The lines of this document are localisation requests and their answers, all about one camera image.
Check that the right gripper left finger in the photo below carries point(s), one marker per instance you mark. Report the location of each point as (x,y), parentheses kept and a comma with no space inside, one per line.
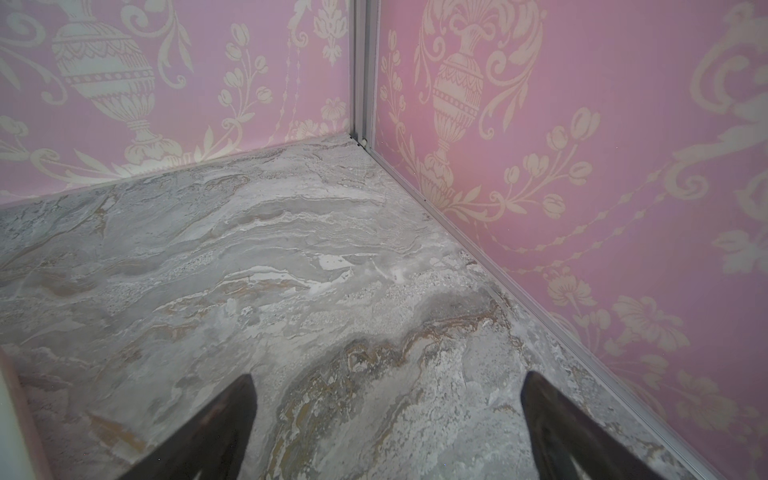
(212,444)

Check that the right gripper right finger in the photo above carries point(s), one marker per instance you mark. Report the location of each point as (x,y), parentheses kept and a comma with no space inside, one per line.
(565,441)

